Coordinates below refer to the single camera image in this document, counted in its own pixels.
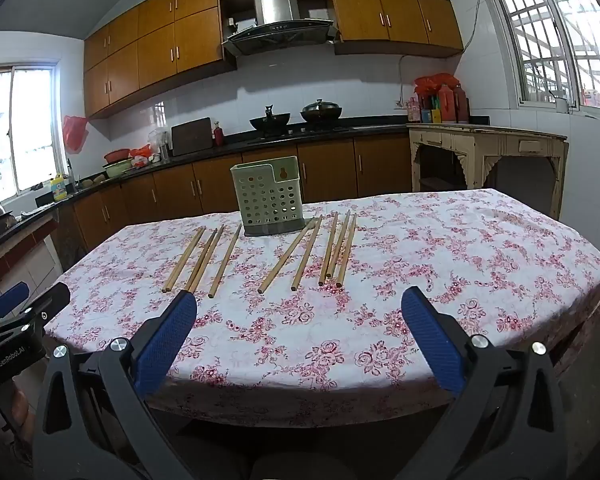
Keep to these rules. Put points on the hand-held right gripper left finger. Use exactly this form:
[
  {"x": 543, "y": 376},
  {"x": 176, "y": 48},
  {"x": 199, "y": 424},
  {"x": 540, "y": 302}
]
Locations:
[{"x": 164, "y": 342}]

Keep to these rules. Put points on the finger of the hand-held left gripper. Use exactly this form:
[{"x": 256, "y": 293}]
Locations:
[
  {"x": 10, "y": 298},
  {"x": 50, "y": 302}
]

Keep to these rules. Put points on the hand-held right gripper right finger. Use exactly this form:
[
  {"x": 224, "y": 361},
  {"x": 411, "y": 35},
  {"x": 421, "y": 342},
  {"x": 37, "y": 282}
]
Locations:
[{"x": 432, "y": 342}]

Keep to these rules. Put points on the row of wooden chopsticks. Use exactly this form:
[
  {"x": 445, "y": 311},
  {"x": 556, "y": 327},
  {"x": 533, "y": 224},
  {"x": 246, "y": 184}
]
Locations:
[{"x": 286, "y": 256}]

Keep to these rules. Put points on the green perforated utensil holder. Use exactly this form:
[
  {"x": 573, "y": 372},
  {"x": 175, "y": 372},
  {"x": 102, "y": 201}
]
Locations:
[{"x": 265, "y": 200}]

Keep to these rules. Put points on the floral pink tablecloth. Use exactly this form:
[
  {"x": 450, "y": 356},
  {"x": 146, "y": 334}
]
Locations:
[{"x": 330, "y": 345}]

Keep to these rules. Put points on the yellow detergent bottle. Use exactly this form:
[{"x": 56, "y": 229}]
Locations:
[{"x": 60, "y": 189}]

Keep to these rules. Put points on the sink faucet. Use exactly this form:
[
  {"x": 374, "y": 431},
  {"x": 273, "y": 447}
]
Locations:
[{"x": 70, "y": 172}]

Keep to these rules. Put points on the green basin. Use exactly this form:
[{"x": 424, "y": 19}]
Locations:
[{"x": 117, "y": 168}]

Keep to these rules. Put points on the red basin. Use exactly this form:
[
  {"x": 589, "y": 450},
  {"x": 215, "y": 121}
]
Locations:
[{"x": 117, "y": 155}]

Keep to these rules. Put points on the sliding window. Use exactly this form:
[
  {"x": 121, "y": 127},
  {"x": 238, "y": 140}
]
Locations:
[{"x": 25, "y": 130}]

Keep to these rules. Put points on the hanging red plastic bag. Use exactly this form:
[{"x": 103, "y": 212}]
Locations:
[{"x": 75, "y": 132}]

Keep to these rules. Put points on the orange plastic bag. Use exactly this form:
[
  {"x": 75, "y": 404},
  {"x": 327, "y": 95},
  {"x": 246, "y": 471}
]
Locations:
[{"x": 141, "y": 154}]

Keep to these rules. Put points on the wooden base cabinets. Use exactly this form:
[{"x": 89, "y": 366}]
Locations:
[{"x": 330, "y": 170}]

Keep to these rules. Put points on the dark wooden cutting board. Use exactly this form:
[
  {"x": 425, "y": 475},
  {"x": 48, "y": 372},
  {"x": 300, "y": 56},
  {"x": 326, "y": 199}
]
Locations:
[{"x": 191, "y": 136}]

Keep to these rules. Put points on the cream worn side table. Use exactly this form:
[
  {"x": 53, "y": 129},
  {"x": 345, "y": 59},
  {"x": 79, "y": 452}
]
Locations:
[{"x": 485, "y": 140}]

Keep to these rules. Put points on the black kitchen countertop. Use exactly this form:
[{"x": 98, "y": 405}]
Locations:
[{"x": 275, "y": 142}]

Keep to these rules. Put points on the pink seasoning packet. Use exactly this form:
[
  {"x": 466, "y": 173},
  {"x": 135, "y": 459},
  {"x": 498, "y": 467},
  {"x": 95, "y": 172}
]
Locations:
[{"x": 412, "y": 109}]

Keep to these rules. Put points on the red oil bottle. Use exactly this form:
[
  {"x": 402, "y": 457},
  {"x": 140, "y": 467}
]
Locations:
[
  {"x": 462, "y": 105},
  {"x": 447, "y": 105}
]

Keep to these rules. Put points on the black wok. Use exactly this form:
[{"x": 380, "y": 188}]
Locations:
[{"x": 269, "y": 122}]

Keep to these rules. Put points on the gas stove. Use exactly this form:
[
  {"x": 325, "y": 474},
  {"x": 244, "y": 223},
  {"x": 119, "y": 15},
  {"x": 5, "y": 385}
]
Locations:
[{"x": 300, "y": 131}]

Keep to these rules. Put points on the black pot with lid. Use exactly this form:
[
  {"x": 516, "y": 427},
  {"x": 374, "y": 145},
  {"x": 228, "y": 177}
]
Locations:
[{"x": 321, "y": 111}]

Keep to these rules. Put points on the red bag over bottles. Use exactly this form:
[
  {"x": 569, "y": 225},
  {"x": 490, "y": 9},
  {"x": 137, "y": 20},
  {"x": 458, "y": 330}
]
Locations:
[{"x": 435, "y": 82}]

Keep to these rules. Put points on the barred window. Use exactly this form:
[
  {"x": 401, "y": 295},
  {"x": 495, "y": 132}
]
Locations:
[{"x": 555, "y": 35}]

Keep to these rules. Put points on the steel range hood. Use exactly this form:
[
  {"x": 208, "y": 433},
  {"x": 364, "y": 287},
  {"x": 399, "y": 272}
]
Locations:
[{"x": 277, "y": 7}]

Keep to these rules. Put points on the wooden wall cabinets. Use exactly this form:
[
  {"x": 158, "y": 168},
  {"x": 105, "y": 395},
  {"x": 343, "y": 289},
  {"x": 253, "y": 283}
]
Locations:
[{"x": 155, "y": 50}]

